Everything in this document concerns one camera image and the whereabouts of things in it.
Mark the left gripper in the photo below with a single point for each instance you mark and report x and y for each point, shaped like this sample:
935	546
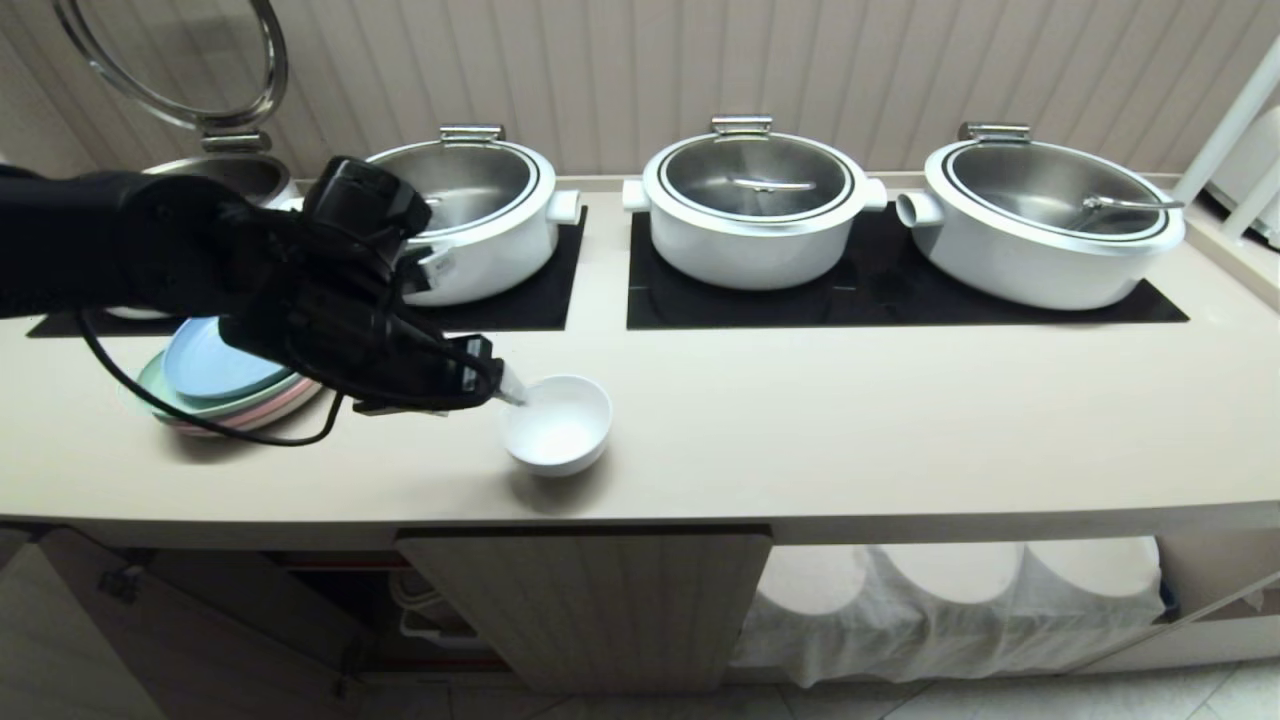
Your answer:
400	370

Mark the white bowl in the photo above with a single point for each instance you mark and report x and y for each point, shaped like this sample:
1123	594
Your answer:
560	430

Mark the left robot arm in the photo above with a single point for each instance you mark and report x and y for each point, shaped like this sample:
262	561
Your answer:
100	240

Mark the wooden cabinet door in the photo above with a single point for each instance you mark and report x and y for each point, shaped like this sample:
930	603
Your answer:
590	610

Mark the black cooktop panel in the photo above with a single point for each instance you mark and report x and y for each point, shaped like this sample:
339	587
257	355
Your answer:
900	300
530	300

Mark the pink plate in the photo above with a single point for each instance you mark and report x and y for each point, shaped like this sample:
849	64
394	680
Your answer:
290	405

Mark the stack of pastel plates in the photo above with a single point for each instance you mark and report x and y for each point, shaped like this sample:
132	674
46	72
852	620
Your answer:
262	440

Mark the glass lid with steel rim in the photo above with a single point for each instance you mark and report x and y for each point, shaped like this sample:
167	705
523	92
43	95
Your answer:
180	50
720	170
1030	190

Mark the blue plate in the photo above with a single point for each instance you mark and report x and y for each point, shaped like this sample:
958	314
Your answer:
205	365

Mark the green plate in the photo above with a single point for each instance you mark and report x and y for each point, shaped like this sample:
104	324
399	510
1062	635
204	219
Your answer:
155	385

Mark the white cloth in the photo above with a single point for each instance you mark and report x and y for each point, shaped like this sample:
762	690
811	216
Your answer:
900	630

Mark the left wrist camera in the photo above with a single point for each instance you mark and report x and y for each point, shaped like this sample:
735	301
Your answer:
365	205

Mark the white metal frame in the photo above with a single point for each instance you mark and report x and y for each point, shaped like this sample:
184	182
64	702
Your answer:
1228	125

